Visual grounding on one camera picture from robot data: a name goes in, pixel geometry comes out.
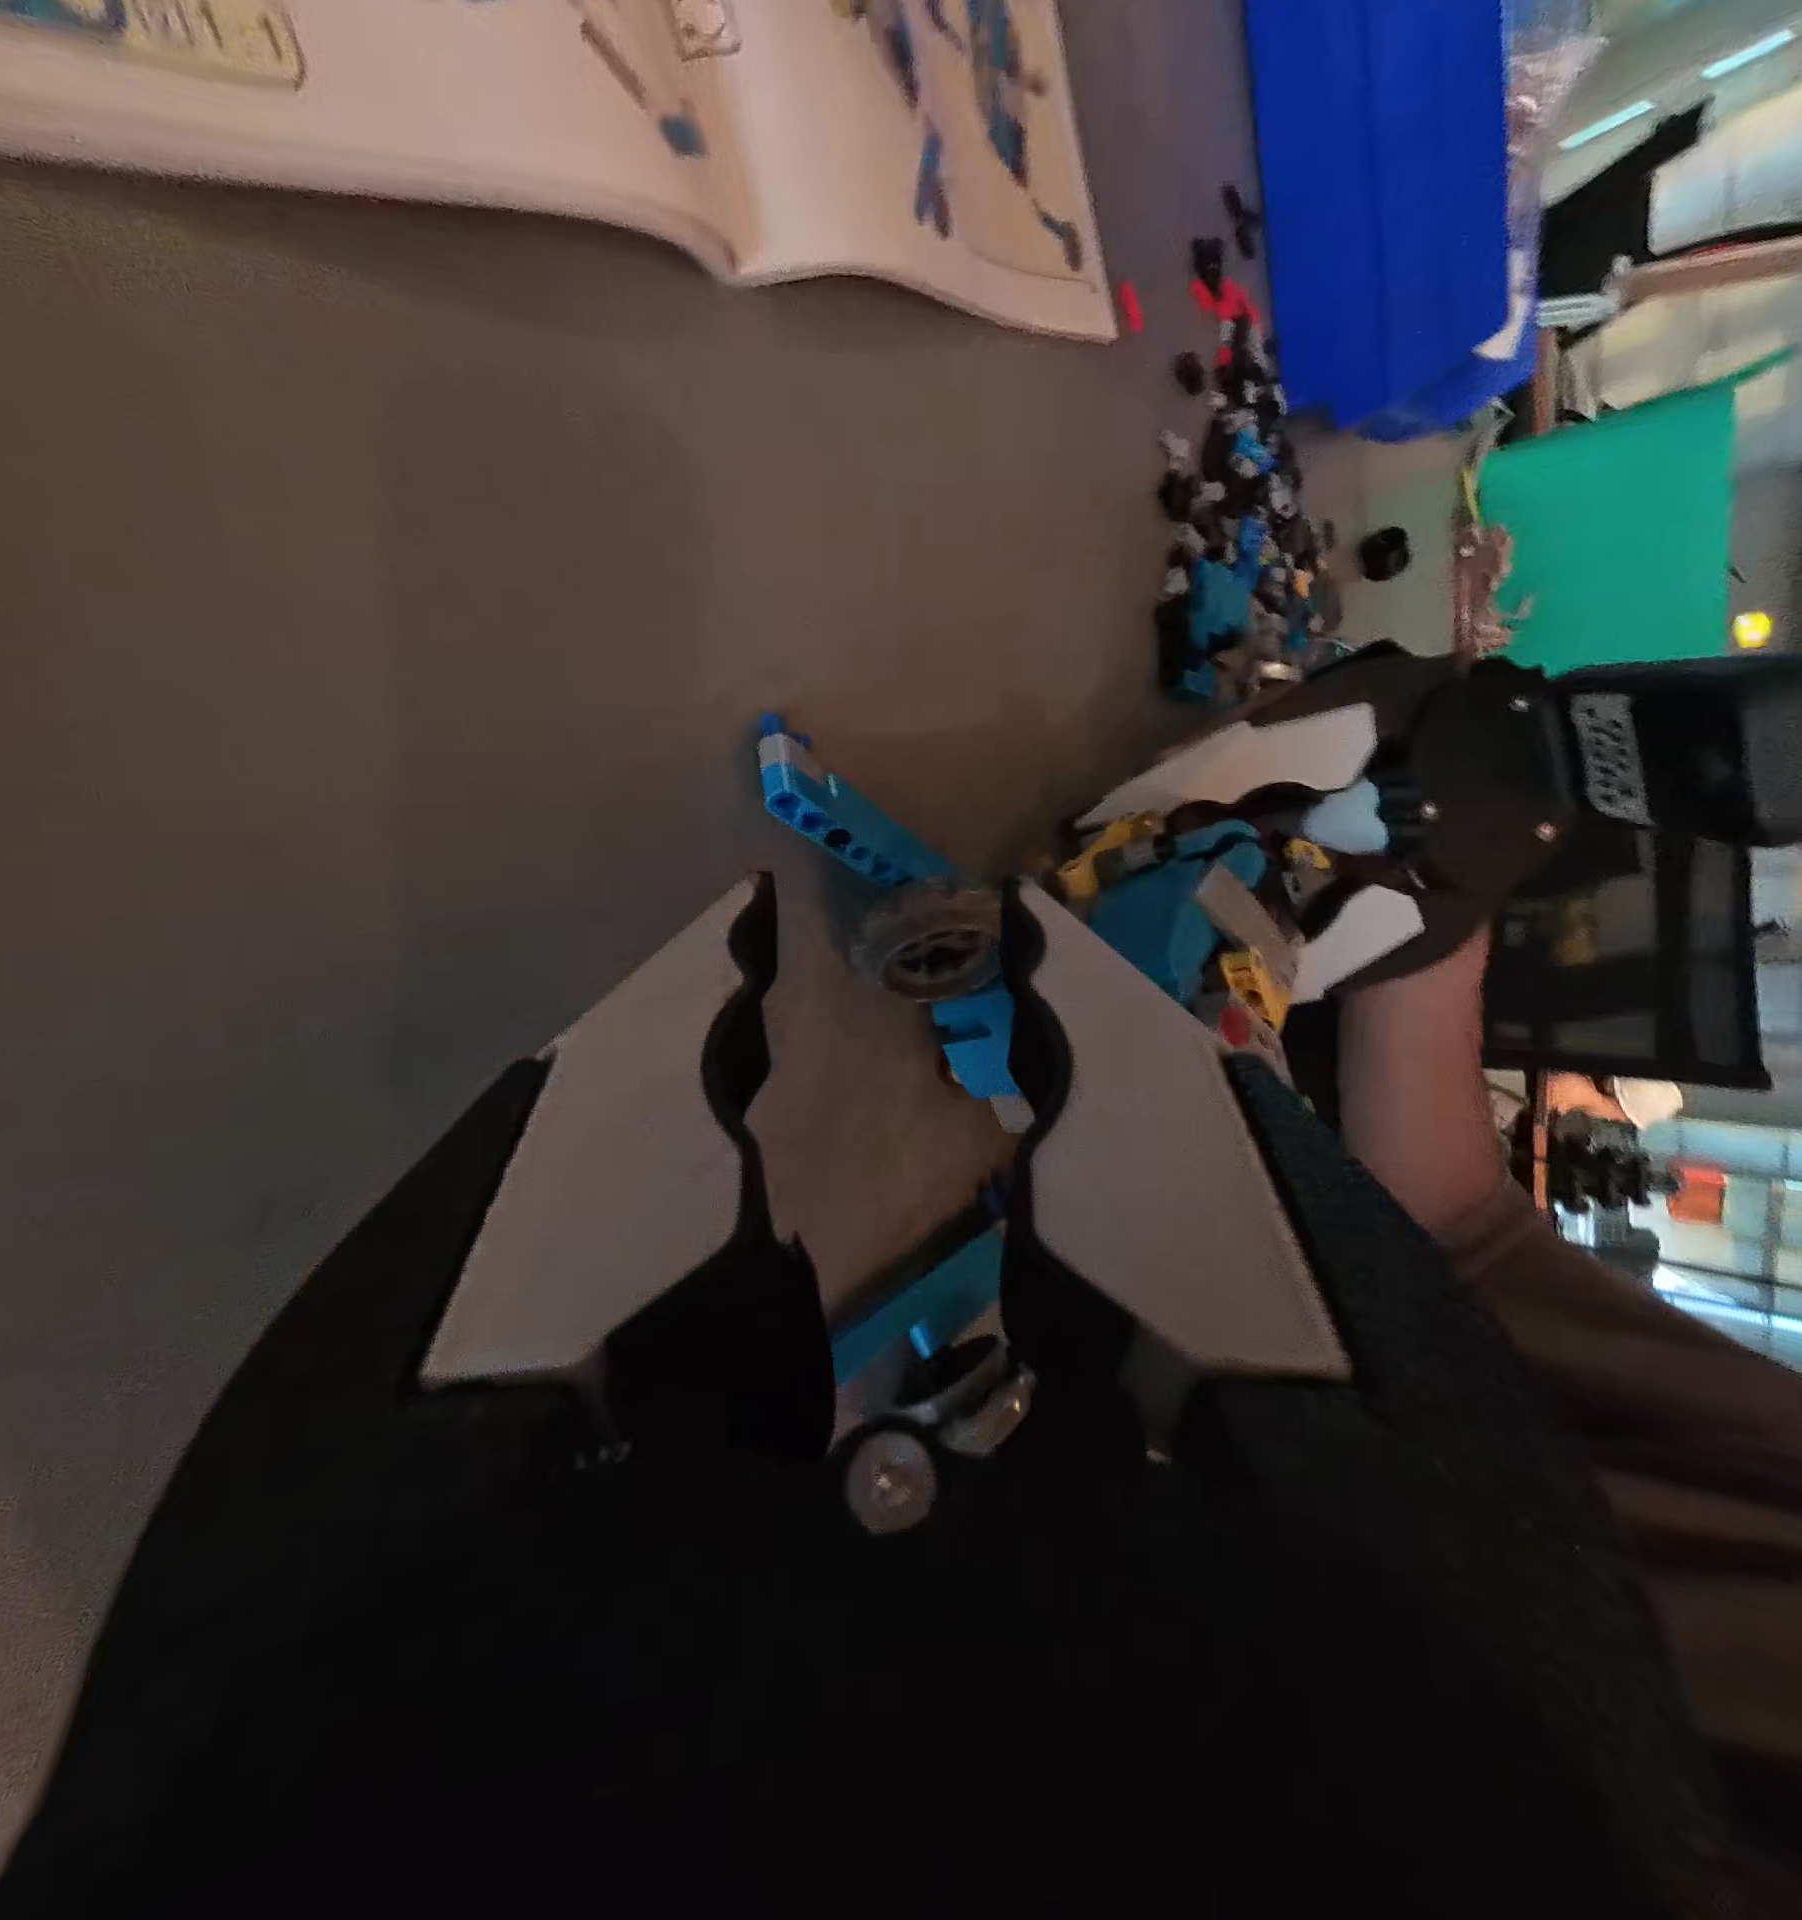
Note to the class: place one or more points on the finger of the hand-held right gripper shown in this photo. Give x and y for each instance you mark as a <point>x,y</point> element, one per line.
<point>1366,938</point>
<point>1262,759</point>

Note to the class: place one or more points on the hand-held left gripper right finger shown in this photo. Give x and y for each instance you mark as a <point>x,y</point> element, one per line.
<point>1187,1201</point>

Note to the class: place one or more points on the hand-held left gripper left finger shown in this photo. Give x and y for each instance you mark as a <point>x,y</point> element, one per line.
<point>588,1201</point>

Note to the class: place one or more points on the blue toy robot model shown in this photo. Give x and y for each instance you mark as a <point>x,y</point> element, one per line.
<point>1165,916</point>

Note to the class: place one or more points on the blue beam wheel assembly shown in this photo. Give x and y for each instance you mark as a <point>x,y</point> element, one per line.
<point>842,818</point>
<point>917,1298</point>

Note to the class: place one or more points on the person's right forearm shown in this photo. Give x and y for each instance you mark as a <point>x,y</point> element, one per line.
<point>1419,1095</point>

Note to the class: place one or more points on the grey desk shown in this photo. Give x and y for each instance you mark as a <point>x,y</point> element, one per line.
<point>317,675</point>

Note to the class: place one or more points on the pile of loose bricks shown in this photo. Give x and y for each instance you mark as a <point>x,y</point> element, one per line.
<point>1217,600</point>

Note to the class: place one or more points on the black mesh office chair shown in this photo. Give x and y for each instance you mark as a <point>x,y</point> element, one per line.
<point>1622,960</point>

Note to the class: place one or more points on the small black wheel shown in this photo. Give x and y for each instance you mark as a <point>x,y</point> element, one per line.
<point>1387,555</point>

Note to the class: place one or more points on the teal plastic bin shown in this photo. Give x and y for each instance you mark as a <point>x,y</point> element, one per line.
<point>1608,525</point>

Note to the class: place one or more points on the blue plastic bin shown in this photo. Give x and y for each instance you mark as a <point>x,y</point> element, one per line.
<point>1366,197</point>

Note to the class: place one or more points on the instruction booklet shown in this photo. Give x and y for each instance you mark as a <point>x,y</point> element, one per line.
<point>467,105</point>

